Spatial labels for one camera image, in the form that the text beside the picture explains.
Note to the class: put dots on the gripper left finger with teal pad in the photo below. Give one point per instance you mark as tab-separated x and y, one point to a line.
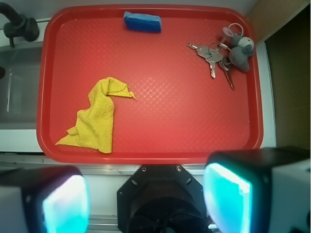
52	199

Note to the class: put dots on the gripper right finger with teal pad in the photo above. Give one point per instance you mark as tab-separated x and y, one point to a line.
265	190

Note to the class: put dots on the silver keys with mouse plush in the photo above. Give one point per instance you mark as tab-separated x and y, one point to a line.
233	50

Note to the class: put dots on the yellow microfiber cloth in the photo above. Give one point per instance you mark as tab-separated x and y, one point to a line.
94	126

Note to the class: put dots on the red plastic tray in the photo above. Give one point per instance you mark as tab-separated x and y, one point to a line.
180	114

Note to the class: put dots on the grey sink basin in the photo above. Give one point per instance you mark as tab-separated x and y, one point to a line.
19	81

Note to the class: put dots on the brown cardboard panel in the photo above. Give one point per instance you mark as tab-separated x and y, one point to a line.
283	33

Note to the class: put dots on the dark grey faucet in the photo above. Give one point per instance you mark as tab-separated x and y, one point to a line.
19	25

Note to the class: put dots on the blue sponge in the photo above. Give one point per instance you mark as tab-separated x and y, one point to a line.
142	22

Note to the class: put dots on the aluminium rail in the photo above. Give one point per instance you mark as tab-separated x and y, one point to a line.
36	161

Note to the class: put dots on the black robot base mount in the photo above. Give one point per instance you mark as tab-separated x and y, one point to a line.
161	199

